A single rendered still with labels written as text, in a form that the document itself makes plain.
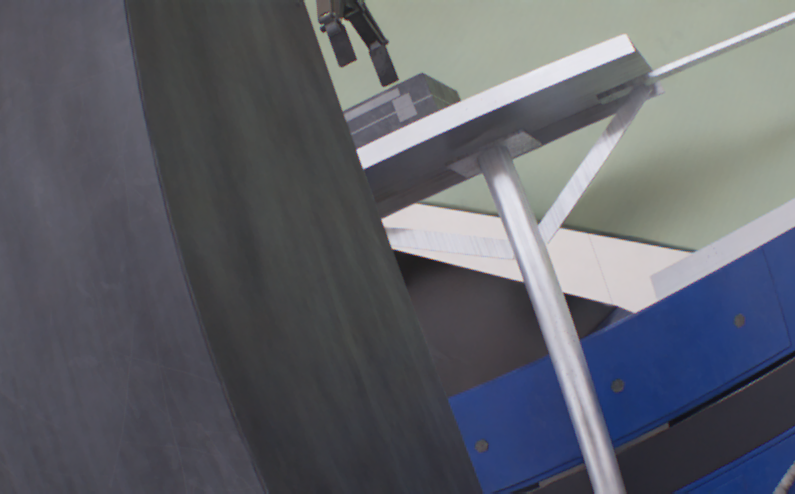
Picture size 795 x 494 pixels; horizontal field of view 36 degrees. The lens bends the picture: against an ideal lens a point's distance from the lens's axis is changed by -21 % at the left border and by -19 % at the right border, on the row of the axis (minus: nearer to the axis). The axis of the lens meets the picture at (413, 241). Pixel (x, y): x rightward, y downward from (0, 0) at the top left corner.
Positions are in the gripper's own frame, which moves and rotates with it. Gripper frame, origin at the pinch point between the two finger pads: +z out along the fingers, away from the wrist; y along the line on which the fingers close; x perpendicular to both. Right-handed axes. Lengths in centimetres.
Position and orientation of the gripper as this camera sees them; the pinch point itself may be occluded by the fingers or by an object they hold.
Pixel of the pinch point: (367, 68)
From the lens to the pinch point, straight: 208.2
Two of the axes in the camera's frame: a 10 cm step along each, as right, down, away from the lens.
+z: 3.3, 9.1, -2.5
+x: 8.6, -4.0, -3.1
